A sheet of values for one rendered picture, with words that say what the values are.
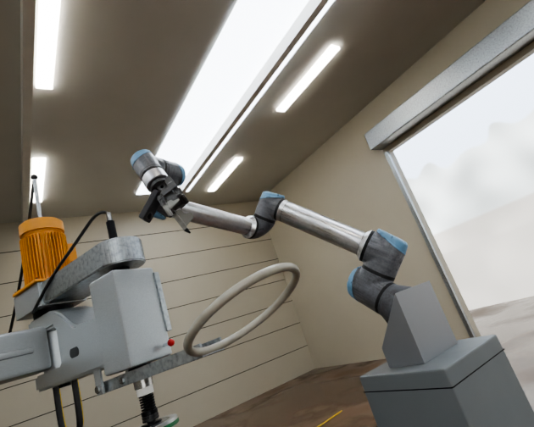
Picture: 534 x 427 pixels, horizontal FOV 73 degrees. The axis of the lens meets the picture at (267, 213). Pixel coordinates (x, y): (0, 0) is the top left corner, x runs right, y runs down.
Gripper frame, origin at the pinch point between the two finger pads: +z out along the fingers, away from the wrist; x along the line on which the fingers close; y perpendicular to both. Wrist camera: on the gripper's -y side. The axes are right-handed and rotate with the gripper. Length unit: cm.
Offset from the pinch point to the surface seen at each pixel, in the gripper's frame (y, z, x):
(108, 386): -72, 8, 58
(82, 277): -56, -38, 42
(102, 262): -41, -32, 34
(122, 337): -50, 1, 39
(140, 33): 58, -266, 99
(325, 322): 58, -46, 664
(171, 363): -36, 24, 37
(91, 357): -71, -6, 53
